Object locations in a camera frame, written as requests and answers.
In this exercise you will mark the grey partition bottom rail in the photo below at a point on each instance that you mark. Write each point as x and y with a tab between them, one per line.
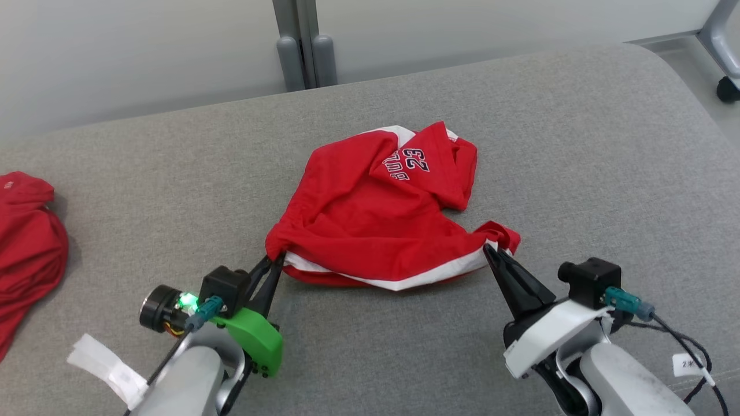
665	38

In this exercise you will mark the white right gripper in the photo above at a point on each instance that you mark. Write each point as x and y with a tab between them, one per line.
543	338

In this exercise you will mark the grey partition post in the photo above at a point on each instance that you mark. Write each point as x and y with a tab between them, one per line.
324	58
290	63

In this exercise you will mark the red white basketball jersey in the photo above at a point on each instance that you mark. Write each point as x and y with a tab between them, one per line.
29	248
370	219

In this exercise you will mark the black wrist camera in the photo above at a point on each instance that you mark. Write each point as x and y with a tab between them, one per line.
589	283
225	289

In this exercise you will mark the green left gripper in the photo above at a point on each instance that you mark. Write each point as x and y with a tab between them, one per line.
257	341

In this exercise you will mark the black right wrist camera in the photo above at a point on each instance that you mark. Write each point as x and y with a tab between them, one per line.
589	283

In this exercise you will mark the grey chair leg black castor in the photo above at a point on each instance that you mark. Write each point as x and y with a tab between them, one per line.
722	46

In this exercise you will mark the white tape tag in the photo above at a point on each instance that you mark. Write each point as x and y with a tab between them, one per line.
107	370

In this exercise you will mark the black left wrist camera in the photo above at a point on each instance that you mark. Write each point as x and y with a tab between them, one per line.
225	289

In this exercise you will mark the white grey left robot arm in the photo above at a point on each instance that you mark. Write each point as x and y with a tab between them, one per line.
185	375

